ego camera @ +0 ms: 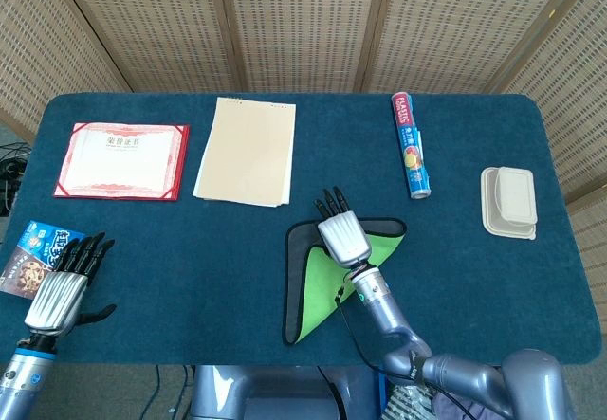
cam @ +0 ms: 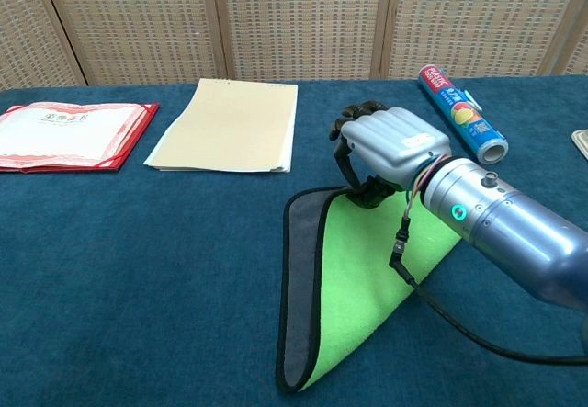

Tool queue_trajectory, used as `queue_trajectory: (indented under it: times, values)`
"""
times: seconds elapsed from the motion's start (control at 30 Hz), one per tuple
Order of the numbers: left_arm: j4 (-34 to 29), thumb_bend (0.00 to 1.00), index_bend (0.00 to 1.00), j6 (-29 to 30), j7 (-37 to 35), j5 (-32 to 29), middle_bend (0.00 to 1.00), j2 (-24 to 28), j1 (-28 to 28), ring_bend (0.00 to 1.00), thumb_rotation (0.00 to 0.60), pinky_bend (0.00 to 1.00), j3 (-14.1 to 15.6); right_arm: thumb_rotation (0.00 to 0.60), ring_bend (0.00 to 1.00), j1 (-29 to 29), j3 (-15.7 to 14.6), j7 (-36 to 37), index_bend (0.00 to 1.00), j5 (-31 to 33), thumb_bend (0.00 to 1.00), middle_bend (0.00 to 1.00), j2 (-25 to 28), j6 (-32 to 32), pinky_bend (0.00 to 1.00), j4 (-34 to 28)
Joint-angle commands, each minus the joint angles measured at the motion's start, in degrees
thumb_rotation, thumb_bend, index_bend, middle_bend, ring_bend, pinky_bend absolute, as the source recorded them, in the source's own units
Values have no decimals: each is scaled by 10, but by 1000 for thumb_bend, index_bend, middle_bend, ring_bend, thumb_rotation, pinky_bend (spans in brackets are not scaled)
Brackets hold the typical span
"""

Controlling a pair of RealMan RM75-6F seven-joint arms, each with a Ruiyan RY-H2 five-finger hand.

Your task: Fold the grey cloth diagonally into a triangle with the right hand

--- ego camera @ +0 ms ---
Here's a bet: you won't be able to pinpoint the blue plastic wrap roll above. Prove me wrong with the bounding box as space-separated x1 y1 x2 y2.
390 91 433 201

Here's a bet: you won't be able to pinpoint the blue table cloth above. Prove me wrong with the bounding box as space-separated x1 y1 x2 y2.
0 91 603 368

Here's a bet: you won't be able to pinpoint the purple cloth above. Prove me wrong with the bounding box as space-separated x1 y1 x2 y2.
433 391 504 420

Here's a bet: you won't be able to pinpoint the beige takeaway food container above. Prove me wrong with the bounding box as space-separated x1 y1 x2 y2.
480 165 539 242

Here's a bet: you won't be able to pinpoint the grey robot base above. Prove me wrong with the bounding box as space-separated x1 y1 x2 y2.
188 365 380 420

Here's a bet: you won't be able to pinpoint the red certificate folder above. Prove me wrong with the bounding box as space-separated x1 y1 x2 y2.
52 122 191 202

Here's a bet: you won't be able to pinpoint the blue cookie snack box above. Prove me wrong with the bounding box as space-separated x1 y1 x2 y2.
0 219 86 301

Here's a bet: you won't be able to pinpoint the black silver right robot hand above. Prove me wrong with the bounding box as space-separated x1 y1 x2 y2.
312 186 374 268

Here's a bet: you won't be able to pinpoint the striped plastic bag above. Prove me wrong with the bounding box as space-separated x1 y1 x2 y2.
381 384 437 420

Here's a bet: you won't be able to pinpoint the cream paper stack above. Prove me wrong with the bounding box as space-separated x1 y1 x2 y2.
192 96 298 209

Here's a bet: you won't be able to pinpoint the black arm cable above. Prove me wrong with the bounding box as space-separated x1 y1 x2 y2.
333 285 409 386

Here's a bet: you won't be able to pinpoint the woven bamboo folding screen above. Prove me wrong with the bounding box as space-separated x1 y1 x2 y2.
0 0 607 340

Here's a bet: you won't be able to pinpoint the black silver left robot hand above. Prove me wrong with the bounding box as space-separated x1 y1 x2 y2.
23 232 119 337

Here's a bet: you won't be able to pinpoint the black floor cables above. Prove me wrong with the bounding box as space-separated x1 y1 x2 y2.
0 142 30 217

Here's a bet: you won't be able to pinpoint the grey and green cloth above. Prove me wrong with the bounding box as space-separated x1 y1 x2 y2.
283 217 409 346

